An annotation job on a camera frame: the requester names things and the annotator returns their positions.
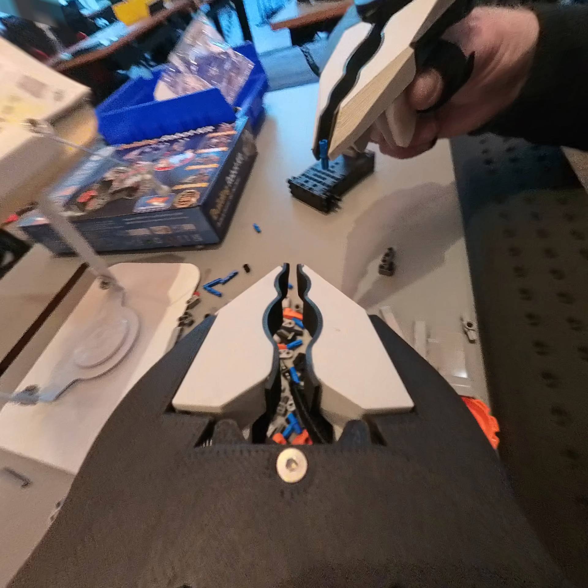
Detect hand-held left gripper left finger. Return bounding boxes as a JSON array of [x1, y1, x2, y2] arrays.
[[170, 263, 291, 440]]

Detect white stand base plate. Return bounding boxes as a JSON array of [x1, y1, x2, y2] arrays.
[[0, 262, 202, 476]]

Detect blue storage bin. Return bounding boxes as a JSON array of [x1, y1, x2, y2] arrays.
[[96, 41, 269, 147]]

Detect metal stand bracket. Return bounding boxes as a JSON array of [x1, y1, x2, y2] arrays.
[[0, 385, 62, 406], [39, 198, 125, 295]]

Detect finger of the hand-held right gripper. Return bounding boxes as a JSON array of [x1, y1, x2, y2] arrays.
[[327, 0, 459, 160], [312, 21, 386, 151]]

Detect person's right hand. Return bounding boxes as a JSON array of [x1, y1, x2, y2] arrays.
[[370, 7, 541, 160]]

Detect wire page holder white tips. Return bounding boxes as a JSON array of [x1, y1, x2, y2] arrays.
[[25, 117, 120, 161]]

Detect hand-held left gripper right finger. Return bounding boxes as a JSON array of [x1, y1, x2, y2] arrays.
[[296, 264, 415, 440]]

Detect pile of building pieces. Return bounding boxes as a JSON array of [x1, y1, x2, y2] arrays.
[[177, 269, 501, 448]]

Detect clear plastic parts bag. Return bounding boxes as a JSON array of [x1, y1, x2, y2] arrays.
[[156, 14, 255, 107]]

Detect white stand base with arms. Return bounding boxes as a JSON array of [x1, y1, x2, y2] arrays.
[[0, 39, 92, 212]]

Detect blue robot kit box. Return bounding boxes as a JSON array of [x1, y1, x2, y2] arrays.
[[21, 117, 259, 257]]

